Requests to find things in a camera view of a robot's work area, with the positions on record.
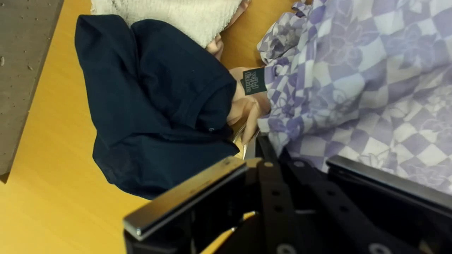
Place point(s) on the black cloth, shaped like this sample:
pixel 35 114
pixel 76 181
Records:
pixel 155 108

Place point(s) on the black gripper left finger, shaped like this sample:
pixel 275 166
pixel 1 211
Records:
pixel 188 195

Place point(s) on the pink cloth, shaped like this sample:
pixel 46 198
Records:
pixel 244 114

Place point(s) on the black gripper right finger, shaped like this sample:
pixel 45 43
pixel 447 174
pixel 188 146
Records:
pixel 390 184

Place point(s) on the purple checkered cloth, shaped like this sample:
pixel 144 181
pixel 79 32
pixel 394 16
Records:
pixel 367 85

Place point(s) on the beige cloth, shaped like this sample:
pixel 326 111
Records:
pixel 188 16

